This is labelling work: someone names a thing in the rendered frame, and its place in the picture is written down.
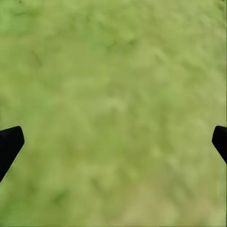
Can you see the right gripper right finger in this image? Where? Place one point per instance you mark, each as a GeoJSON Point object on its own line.
{"type": "Point", "coordinates": [219, 140]}

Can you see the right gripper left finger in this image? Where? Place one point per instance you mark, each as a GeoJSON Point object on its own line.
{"type": "Point", "coordinates": [11, 142]}

